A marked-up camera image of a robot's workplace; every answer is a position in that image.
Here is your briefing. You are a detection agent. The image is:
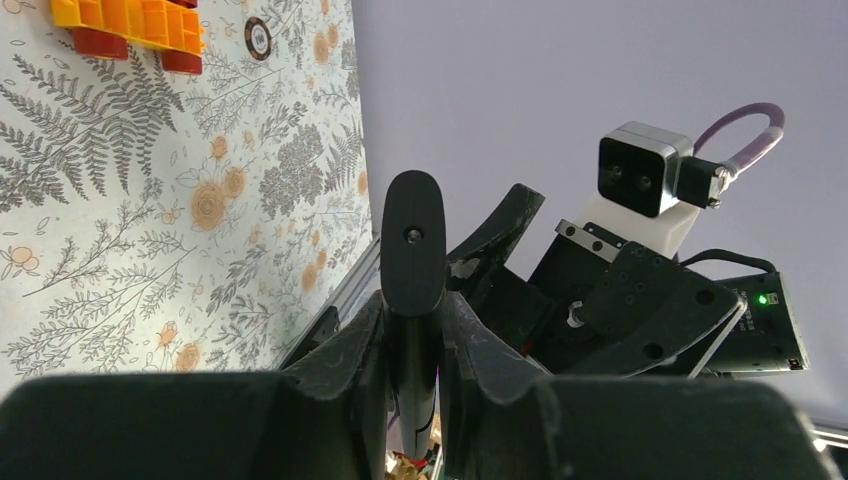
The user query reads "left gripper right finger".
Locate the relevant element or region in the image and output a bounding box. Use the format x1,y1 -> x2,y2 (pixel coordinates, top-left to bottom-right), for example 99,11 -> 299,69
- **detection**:
440,292 -> 840,479

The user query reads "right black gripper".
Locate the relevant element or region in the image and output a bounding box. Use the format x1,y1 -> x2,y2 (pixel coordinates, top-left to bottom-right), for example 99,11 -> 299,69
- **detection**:
447,183 -> 746,378

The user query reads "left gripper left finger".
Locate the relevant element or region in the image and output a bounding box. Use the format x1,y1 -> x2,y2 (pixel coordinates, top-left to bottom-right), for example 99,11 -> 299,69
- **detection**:
1,294 -> 388,479

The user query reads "black remote control with buttons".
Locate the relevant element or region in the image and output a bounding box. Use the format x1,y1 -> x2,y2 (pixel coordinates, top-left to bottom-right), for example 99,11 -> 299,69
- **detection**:
380,170 -> 446,461

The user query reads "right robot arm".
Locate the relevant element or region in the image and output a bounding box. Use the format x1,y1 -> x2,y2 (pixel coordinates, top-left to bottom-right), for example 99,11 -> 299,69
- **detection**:
448,184 -> 809,378

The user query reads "floral table mat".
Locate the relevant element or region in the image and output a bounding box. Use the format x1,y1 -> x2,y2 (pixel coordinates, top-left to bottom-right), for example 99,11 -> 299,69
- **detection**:
1,1 -> 372,392

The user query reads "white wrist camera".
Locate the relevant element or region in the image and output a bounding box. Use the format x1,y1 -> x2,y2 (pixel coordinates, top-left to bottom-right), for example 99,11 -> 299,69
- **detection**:
578,121 -> 730,258

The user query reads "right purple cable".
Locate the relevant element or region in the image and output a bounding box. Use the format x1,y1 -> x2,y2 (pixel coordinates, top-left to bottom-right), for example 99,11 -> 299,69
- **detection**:
692,101 -> 787,177

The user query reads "small dark ring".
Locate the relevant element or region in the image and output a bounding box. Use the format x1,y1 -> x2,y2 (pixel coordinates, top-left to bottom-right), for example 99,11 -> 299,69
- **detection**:
243,16 -> 274,62

